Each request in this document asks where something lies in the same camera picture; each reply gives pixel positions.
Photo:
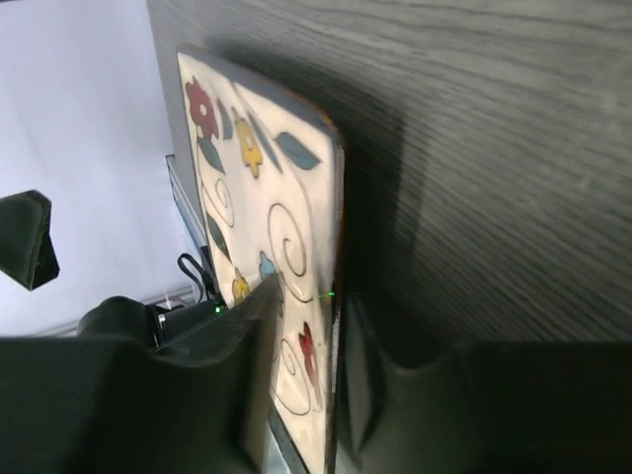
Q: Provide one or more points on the square floral plate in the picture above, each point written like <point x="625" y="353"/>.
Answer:
<point x="269" y="169"/>

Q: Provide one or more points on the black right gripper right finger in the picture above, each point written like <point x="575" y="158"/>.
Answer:
<point x="415" y="406"/>

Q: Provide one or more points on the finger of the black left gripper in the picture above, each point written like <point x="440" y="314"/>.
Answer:
<point x="27" y="254"/>

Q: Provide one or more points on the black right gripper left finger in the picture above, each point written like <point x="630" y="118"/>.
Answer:
<point x="199" y="404"/>

